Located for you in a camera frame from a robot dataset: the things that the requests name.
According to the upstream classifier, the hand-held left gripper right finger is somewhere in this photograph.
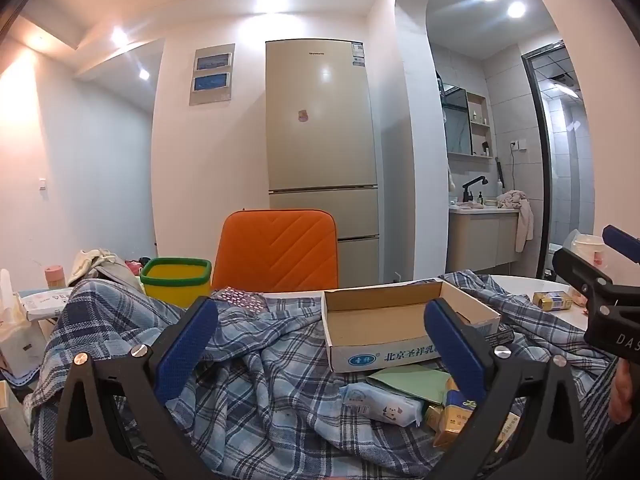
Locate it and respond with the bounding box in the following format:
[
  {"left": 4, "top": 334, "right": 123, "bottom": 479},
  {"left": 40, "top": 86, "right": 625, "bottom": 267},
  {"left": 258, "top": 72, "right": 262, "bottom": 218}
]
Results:
[{"left": 423, "top": 298, "right": 588, "bottom": 480}]

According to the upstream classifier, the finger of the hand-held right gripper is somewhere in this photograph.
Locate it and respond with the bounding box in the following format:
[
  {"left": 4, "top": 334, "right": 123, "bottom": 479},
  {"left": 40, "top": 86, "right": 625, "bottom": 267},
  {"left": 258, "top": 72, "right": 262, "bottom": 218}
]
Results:
[
  {"left": 552, "top": 246, "right": 615, "bottom": 306},
  {"left": 602, "top": 224, "right": 640, "bottom": 263}
]

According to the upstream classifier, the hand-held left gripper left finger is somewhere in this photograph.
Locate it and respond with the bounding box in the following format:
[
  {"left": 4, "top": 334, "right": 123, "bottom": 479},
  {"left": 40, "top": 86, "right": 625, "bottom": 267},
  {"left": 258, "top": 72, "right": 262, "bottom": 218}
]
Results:
[{"left": 52, "top": 296, "right": 221, "bottom": 480}]

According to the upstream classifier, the cardboard box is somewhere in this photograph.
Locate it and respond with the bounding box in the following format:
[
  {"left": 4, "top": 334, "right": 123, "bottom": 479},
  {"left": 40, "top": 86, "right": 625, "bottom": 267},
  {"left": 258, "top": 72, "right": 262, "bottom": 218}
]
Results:
[{"left": 321, "top": 280, "right": 502, "bottom": 374}]

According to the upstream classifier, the light blue tissue packet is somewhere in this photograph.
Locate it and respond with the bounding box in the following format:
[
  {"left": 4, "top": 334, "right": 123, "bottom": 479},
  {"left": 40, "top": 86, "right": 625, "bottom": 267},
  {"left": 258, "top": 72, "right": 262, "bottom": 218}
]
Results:
[{"left": 340, "top": 382, "right": 426, "bottom": 429}]

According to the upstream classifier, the person's right hand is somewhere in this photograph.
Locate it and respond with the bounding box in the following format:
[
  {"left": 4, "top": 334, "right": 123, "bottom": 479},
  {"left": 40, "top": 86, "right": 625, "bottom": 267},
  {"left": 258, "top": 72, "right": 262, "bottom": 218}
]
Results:
[{"left": 608, "top": 360, "right": 639, "bottom": 424}]

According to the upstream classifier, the white printed plastic bag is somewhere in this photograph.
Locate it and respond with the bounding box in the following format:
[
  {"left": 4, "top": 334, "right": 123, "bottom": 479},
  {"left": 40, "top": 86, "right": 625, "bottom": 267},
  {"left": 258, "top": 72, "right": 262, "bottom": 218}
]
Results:
[{"left": 562, "top": 229, "right": 609, "bottom": 269}]

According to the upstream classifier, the green paper packet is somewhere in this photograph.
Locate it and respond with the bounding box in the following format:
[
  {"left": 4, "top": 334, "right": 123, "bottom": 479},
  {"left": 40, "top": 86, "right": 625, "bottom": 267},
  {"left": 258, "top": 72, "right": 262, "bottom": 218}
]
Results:
[{"left": 365, "top": 364, "right": 454, "bottom": 406}]

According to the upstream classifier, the yellow bin with green rim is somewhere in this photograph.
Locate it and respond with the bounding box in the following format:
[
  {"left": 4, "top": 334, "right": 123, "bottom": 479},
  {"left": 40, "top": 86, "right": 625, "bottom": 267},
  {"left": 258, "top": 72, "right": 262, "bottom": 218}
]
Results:
[{"left": 139, "top": 257, "right": 213, "bottom": 311}]

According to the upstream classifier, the beige towel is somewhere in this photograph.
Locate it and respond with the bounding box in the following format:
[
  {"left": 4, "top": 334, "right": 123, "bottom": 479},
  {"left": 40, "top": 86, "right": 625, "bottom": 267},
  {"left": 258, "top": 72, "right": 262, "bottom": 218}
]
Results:
[{"left": 496, "top": 190, "right": 535, "bottom": 254}]

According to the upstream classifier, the patterned pouch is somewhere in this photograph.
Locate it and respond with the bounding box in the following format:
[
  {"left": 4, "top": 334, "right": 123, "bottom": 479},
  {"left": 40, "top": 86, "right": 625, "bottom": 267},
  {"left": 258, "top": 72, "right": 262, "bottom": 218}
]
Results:
[{"left": 214, "top": 287, "right": 269, "bottom": 312}]

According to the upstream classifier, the blue plaid cloth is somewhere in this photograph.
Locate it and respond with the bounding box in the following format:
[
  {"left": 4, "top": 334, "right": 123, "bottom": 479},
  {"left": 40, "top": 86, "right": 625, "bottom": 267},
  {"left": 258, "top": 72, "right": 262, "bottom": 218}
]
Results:
[{"left": 30, "top": 270, "right": 617, "bottom": 480}]

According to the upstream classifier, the beige vanity cabinet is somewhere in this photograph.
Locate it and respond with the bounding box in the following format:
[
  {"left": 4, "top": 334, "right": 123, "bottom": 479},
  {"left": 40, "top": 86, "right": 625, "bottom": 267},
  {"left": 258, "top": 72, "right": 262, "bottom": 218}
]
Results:
[{"left": 446, "top": 207, "right": 521, "bottom": 275}]

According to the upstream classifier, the beige cloth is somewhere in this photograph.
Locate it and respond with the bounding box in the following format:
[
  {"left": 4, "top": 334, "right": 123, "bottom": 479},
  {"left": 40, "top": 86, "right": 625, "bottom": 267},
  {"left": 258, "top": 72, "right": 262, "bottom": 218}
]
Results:
[{"left": 67, "top": 247, "right": 132, "bottom": 287}]

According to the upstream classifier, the black faucet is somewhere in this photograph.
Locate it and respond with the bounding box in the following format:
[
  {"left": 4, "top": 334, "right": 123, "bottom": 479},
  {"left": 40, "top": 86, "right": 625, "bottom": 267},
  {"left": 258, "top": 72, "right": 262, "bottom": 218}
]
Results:
[{"left": 460, "top": 175, "right": 489, "bottom": 205}]

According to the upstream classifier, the orange chair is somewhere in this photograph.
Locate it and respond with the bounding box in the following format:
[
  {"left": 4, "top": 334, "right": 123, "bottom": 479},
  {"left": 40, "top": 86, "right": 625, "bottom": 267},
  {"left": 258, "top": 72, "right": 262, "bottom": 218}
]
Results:
[{"left": 211, "top": 208, "right": 340, "bottom": 294}]

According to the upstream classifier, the white printed box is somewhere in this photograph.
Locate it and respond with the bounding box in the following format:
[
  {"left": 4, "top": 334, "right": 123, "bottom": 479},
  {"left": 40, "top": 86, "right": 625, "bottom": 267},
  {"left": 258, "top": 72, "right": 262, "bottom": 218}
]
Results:
[{"left": 19, "top": 287, "right": 77, "bottom": 322}]

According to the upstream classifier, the mirror cabinet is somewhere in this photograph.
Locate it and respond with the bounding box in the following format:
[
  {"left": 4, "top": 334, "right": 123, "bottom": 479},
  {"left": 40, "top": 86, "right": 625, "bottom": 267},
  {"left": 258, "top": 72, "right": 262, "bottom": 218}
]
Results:
[{"left": 439, "top": 81, "right": 494, "bottom": 160}]

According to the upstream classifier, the beige refrigerator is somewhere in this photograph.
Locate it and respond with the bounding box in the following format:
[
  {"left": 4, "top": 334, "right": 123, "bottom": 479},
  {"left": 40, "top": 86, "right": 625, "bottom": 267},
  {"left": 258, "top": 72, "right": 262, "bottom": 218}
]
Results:
[{"left": 264, "top": 39, "right": 382, "bottom": 289}]

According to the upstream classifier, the black door frame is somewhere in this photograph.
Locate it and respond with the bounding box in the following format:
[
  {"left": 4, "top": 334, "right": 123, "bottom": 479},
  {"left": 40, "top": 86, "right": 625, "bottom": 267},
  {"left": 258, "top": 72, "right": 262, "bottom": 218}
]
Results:
[{"left": 521, "top": 41, "right": 567, "bottom": 282}]

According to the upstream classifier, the wall panel with blue covers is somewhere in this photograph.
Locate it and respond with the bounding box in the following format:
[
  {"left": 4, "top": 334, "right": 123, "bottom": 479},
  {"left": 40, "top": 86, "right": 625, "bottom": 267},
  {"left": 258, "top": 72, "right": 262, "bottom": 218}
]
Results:
[{"left": 188, "top": 43, "right": 236, "bottom": 107}]

